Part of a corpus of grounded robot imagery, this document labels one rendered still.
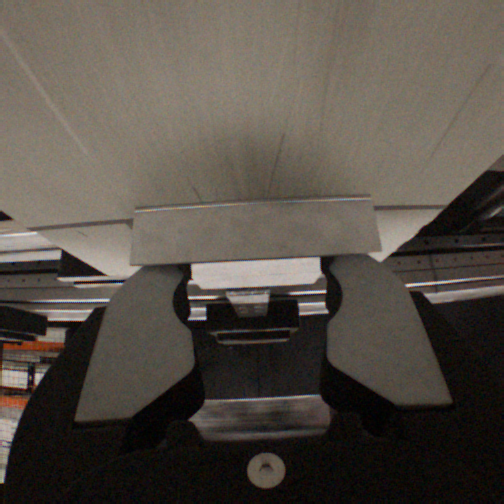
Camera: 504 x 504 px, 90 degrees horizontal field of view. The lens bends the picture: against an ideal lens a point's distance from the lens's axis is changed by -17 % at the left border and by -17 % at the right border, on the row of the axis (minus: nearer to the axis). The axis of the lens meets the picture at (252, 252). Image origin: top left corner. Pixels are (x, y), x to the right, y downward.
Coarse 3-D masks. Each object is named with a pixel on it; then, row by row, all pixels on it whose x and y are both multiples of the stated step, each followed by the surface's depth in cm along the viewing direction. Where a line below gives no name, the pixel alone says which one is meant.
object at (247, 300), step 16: (240, 288) 24; (256, 288) 24; (208, 304) 38; (224, 304) 38; (240, 304) 28; (256, 304) 29; (272, 304) 38; (288, 304) 38; (208, 320) 38; (224, 320) 38; (240, 320) 38; (256, 320) 38; (272, 320) 38; (288, 320) 37; (224, 336) 38; (240, 336) 38; (256, 336) 38; (272, 336) 38; (288, 336) 38
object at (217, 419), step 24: (216, 408) 18; (240, 408) 18; (264, 408) 18; (288, 408) 18; (312, 408) 18; (216, 432) 17; (240, 432) 17; (264, 432) 17; (288, 432) 17; (312, 432) 16
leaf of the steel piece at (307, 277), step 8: (304, 272) 19; (312, 272) 19; (320, 272) 20; (200, 280) 20; (208, 280) 20; (216, 280) 20; (224, 280) 20; (232, 280) 20; (240, 280) 21; (248, 280) 21; (256, 280) 21; (264, 280) 21; (272, 280) 21; (280, 280) 21; (288, 280) 21; (296, 280) 21; (304, 280) 21; (312, 280) 22; (208, 288) 22; (216, 288) 23
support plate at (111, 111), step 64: (0, 0) 3; (64, 0) 4; (128, 0) 4; (192, 0) 4; (256, 0) 4; (320, 0) 4; (384, 0) 4; (448, 0) 4; (0, 64) 4; (64, 64) 5; (128, 64) 5; (192, 64) 5; (256, 64) 5; (320, 64) 5; (384, 64) 5; (448, 64) 5; (0, 128) 6; (64, 128) 6; (128, 128) 7; (192, 128) 7; (256, 128) 7; (320, 128) 7; (384, 128) 7; (448, 128) 7; (0, 192) 9; (64, 192) 9; (128, 192) 10; (192, 192) 10; (256, 192) 10; (320, 192) 10; (384, 192) 10; (448, 192) 10; (128, 256) 15; (384, 256) 18
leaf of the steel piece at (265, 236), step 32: (160, 224) 10; (192, 224) 10; (224, 224) 10; (256, 224) 10; (288, 224) 10; (320, 224) 10; (352, 224) 10; (160, 256) 10; (192, 256) 10; (224, 256) 10; (256, 256) 10; (288, 256) 10; (320, 256) 10
